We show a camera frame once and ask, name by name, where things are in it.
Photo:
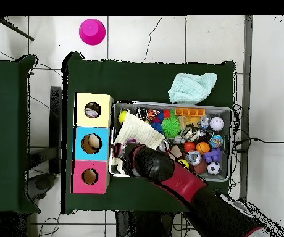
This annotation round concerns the orange plastic tray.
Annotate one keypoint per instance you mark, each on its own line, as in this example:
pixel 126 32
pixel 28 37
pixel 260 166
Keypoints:
pixel 190 111

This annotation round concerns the wooden box with three holes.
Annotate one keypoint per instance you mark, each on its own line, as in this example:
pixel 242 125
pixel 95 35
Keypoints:
pixel 102 121

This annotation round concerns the light blue muslin cloth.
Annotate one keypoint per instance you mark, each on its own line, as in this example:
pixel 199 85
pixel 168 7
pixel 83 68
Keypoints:
pixel 191 88

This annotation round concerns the red rubber ball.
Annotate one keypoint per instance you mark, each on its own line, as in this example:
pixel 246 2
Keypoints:
pixel 189 147

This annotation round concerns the purple foam toy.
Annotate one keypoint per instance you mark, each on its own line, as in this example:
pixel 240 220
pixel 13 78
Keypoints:
pixel 212 155

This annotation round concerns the green spiky ball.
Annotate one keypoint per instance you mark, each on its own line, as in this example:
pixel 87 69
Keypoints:
pixel 171 127

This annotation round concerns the tiger plush toy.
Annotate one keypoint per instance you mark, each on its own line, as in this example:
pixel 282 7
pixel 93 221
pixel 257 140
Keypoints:
pixel 153 114

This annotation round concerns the pink plastic cup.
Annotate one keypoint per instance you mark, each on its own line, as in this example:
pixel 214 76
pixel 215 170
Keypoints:
pixel 92 32

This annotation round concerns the orange basketball toy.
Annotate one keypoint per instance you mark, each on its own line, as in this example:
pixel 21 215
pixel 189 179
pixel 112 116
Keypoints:
pixel 202 147

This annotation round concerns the cream knitted cloth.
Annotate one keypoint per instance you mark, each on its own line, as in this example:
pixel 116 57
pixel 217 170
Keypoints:
pixel 139 130

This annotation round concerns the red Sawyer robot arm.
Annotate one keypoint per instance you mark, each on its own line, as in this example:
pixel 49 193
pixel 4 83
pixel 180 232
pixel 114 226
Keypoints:
pixel 181 182

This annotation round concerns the white baseball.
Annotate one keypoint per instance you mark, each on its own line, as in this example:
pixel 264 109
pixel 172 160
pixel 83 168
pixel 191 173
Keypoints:
pixel 216 123

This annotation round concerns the dark green side table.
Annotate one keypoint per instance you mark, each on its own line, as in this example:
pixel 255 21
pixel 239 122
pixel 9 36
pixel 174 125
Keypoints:
pixel 3 123

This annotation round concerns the black and white soccer ball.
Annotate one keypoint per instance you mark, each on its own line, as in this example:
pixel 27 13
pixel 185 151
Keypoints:
pixel 213 167

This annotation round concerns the globe print ball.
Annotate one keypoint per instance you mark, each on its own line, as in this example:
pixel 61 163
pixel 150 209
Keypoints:
pixel 216 141

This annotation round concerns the yellow smiley ball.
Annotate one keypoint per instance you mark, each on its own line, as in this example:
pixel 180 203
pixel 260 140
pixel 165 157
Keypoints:
pixel 122 116

